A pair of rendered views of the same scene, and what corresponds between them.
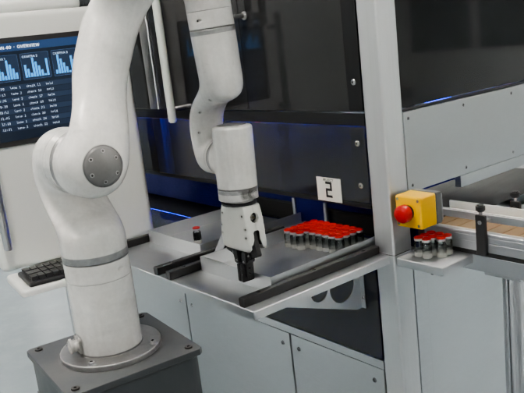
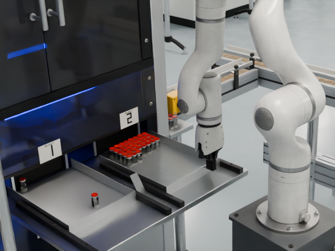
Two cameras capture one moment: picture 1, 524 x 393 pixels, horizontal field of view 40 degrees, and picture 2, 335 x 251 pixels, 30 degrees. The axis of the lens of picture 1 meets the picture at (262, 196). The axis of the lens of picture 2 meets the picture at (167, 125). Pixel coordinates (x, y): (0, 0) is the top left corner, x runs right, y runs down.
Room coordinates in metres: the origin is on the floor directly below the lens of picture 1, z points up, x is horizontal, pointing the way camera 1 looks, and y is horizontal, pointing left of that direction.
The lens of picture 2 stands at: (1.77, 1.88, 1.92)
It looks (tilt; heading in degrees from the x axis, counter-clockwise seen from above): 25 degrees down; 264
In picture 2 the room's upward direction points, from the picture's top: 3 degrees counter-clockwise
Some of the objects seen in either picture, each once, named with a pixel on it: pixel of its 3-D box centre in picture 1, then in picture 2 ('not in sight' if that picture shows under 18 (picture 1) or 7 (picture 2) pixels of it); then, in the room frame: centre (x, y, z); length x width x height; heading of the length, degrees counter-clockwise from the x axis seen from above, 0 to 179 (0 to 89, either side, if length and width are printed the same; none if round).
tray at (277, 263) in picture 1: (290, 253); (158, 160); (1.61, -0.05, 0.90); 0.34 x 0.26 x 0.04; 128
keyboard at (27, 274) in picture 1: (90, 260); not in sight; (2.02, 0.52, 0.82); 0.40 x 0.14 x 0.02; 121
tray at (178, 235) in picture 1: (224, 227); (71, 193); (1.92, 0.11, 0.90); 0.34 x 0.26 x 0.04; 127
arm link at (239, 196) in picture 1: (238, 193); (209, 117); (1.45, 0.05, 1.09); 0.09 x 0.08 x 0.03; 37
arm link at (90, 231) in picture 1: (78, 191); (283, 129); (1.29, 0.34, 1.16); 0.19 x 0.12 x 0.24; 35
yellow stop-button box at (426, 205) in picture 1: (418, 208); (173, 101); (1.52, -0.34, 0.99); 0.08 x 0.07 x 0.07; 127
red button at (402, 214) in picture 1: (405, 213); not in sight; (1.49, -0.30, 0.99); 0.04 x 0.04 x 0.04; 37
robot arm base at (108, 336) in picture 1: (104, 303); (288, 189); (1.26, 0.32, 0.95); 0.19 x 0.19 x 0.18
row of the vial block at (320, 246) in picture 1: (316, 239); (141, 151); (1.67, -0.12, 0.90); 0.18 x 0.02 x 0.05; 38
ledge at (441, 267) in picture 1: (438, 258); (170, 126); (1.53, -0.38, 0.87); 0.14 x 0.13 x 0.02; 127
